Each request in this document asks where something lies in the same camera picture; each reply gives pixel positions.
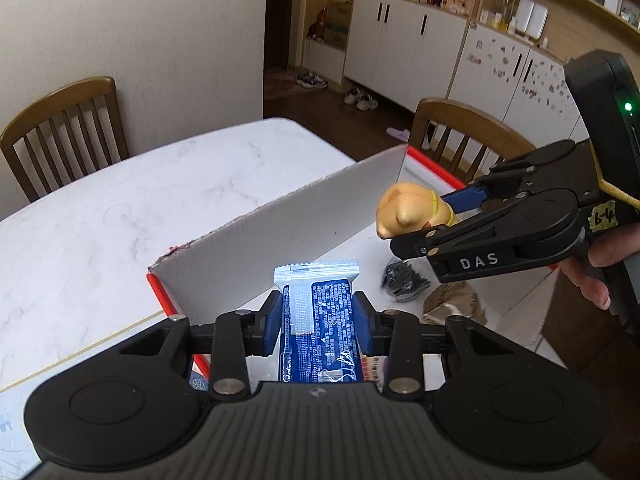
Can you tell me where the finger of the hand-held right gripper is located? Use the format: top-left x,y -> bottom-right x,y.
389,187 -> 587,263
441,139 -> 594,212

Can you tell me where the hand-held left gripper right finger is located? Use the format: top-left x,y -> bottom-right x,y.
354,290 -> 521,401

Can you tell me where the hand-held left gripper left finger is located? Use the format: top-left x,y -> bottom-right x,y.
117,290 -> 283,401

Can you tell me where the black packet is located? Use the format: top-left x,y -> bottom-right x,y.
381,259 -> 432,304

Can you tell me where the yellow pig toy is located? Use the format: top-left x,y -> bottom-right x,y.
376,182 -> 458,240

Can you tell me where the blue snack packet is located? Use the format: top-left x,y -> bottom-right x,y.
273,257 -> 362,385

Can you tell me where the bronze foil snack packet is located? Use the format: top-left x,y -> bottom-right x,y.
422,284 -> 488,326

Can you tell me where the red cardboard box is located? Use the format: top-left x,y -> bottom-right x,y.
146,144 -> 568,392

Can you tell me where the white marble desktop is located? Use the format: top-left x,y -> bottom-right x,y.
0,117 -> 571,466

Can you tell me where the person's right hand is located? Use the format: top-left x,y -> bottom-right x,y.
560,225 -> 640,311

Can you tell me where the white pink packet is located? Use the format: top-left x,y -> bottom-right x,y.
360,355 -> 388,392

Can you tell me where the brown wooden chair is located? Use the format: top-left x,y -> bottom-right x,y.
407,99 -> 537,186
0,76 -> 132,203

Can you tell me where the red plush toy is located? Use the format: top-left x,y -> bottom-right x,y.
307,7 -> 328,41

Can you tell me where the dark wooden door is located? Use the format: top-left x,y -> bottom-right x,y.
264,0 -> 311,68

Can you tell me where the white wall cabinet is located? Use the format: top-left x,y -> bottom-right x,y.
300,0 -> 640,111

